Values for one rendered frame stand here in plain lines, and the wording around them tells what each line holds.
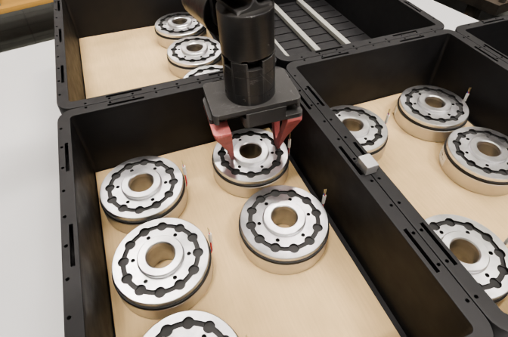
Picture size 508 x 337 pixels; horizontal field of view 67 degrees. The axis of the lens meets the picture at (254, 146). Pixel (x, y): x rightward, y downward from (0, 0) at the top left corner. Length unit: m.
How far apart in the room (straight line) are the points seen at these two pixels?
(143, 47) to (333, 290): 0.59
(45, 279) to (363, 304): 0.45
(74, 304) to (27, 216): 0.41
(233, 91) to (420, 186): 0.29
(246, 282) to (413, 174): 0.28
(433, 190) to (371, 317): 0.20
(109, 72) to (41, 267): 0.35
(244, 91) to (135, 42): 0.47
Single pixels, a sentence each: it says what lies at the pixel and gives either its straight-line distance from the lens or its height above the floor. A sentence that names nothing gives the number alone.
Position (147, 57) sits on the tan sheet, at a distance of 0.79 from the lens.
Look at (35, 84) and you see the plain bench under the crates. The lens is 1.05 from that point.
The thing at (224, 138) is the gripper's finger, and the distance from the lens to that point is 0.44.
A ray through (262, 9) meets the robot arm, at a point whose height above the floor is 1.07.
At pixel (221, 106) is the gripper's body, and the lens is 0.43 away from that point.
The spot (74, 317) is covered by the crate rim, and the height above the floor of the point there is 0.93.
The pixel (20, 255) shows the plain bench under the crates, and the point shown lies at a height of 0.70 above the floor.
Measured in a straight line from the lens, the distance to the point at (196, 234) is 0.44.
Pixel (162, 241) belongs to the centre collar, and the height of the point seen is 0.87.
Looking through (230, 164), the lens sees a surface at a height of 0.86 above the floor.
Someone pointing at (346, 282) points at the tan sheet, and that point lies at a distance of 0.45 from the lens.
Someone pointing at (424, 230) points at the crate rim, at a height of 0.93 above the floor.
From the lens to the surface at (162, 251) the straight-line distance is 0.45.
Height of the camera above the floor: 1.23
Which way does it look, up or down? 44 degrees down
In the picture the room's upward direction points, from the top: straight up
